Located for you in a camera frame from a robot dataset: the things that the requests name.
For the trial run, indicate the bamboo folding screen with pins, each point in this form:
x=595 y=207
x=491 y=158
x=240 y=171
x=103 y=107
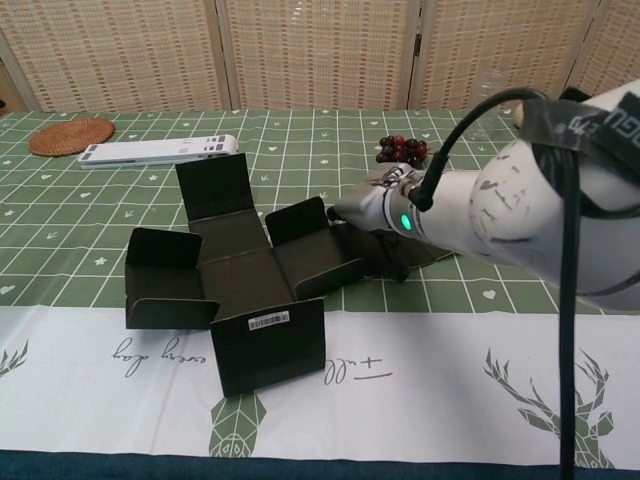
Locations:
x=325 y=50

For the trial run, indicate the clear plastic cup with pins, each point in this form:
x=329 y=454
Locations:
x=492 y=82

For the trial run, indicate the white folded laptop stand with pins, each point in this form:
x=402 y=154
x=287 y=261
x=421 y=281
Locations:
x=150 y=152

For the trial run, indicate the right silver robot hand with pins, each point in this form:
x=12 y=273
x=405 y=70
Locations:
x=360 y=207

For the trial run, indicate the green checked deer tablecloth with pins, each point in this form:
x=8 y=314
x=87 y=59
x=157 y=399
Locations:
x=100 y=240

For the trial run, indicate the round woven rattan coaster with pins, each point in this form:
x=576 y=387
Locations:
x=70 y=137

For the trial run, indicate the black cardboard folding box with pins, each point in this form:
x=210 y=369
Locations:
x=240 y=270

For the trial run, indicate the bunch of dark red grapes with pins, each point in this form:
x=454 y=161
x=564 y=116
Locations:
x=400 y=149

